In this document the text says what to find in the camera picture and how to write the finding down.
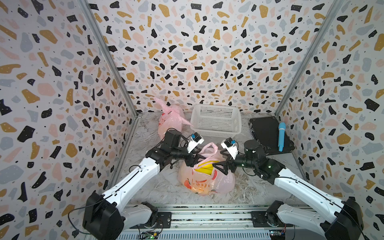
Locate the yellow banana bunch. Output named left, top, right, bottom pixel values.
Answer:
left=194, top=161, right=218, bottom=175

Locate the pink plastic bag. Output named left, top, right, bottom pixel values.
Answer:
left=155, top=98, right=192, bottom=139
left=178, top=143, right=236, bottom=196

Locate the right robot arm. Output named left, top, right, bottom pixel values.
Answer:
left=213, top=138, right=364, bottom=240

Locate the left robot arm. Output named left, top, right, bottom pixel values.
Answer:
left=81, top=128, right=204, bottom=240

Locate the white plastic basket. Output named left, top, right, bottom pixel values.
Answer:
left=190, top=104, right=242, bottom=139

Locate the black case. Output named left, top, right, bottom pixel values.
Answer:
left=249, top=117, right=295, bottom=156

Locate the blue microphone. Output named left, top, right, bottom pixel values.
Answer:
left=278, top=122, right=286, bottom=152

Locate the right circuit board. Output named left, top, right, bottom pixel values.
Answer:
left=269, top=230, right=286, bottom=240

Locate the left green circuit board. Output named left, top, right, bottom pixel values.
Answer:
left=140, top=232, right=159, bottom=240

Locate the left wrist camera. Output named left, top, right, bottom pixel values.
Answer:
left=187, top=132, right=204, bottom=153

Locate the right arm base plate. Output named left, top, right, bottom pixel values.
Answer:
left=251, top=211, right=294, bottom=228

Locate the aluminium rail frame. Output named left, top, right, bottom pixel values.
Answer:
left=116, top=205, right=323, bottom=240

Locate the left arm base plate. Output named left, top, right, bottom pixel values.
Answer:
left=132, top=212, right=172, bottom=230

